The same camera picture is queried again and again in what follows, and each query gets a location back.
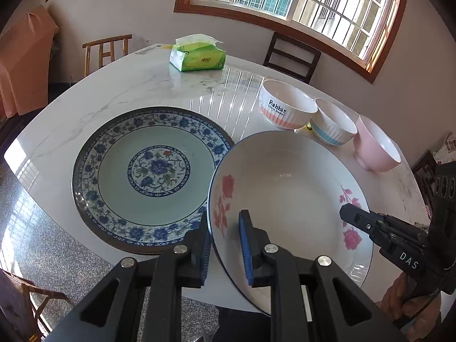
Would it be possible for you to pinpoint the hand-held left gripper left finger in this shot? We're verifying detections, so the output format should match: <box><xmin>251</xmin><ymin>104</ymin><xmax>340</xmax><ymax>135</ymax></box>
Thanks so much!
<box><xmin>44</xmin><ymin>212</ymin><xmax>213</xmax><ymax>342</ymax></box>

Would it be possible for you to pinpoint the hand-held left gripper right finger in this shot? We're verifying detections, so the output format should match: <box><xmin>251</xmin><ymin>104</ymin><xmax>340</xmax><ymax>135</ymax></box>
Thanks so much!
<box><xmin>238</xmin><ymin>209</ymin><xmax>407</xmax><ymax>342</ymax></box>

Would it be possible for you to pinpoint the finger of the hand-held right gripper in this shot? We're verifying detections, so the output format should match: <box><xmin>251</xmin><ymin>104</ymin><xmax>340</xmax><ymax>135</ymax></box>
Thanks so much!
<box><xmin>339</xmin><ymin>204</ymin><xmax>379</xmax><ymax>245</ymax></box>

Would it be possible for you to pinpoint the white floral bowl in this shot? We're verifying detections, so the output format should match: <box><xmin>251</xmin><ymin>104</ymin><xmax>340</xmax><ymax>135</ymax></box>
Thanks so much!
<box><xmin>207</xmin><ymin>131</ymin><xmax>373</xmax><ymax>317</ymax></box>

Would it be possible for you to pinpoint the blue floral porcelain plate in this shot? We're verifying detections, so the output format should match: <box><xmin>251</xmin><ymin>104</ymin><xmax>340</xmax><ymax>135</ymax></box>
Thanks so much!
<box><xmin>72</xmin><ymin>107</ymin><xmax>236</xmax><ymax>256</ymax></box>

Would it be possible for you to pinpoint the white bowl with blue stripe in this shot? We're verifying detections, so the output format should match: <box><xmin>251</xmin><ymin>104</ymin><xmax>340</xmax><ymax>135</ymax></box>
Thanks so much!
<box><xmin>311</xmin><ymin>98</ymin><xmax>358</xmax><ymax>146</ymax></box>

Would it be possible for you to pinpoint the white bowl with pink stripes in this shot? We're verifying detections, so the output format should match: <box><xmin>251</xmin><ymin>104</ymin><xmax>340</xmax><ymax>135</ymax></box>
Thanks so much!
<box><xmin>258</xmin><ymin>79</ymin><xmax>318</xmax><ymax>131</ymax></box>

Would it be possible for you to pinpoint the person's right hand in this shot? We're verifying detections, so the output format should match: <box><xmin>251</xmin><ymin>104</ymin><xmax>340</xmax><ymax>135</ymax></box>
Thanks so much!
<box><xmin>379</xmin><ymin>274</ymin><xmax>442</xmax><ymax>342</ymax></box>

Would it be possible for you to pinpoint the dark carved wooden chair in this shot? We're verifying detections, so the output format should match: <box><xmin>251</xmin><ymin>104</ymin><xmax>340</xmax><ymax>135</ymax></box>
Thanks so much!
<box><xmin>411</xmin><ymin>150</ymin><xmax>439</xmax><ymax>203</ymax></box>

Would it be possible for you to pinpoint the printed paper stack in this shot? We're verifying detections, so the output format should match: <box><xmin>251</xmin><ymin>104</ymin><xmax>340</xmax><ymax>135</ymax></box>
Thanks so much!
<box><xmin>433</xmin><ymin>132</ymin><xmax>456</xmax><ymax>166</ymax></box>

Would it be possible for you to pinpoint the rattan chair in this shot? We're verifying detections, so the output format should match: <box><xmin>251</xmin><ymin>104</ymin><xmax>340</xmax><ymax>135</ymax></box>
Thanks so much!
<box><xmin>0</xmin><ymin>267</ymin><xmax>75</xmax><ymax>342</ymax></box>

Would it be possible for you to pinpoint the green tissue pack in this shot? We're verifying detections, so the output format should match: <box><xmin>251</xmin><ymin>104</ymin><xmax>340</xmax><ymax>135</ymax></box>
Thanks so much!
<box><xmin>169</xmin><ymin>34</ymin><xmax>227</xmax><ymax>74</ymax></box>

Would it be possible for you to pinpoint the light wooden chair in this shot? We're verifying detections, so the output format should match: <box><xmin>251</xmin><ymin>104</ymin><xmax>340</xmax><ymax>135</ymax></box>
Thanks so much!
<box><xmin>83</xmin><ymin>34</ymin><xmax>132</xmax><ymax>77</ymax></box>

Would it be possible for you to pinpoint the brown framed window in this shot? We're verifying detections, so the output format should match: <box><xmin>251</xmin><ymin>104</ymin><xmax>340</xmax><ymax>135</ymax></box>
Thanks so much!
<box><xmin>174</xmin><ymin>0</ymin><xmax>410</xmax><ymax>84</ymax></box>

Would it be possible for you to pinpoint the orange cloth cover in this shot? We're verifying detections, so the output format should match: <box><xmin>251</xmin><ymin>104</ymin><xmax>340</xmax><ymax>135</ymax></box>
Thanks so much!
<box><xmin>0</xmin><ymin>5</ymin><xmax>59</xmax><ymax>118</ymax></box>

